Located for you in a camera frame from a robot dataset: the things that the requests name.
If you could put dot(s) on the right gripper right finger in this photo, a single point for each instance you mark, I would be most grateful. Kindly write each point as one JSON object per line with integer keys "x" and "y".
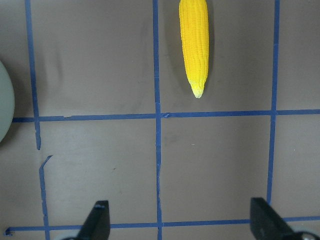
{"x": 266, "y": 224}

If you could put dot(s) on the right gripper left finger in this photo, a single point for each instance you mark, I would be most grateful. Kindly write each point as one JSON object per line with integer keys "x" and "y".
{"x": 97, "y": 225}

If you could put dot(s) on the yellow corn cob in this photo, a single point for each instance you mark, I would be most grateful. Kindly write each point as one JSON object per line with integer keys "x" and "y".
{"x": 195, "y": 40}

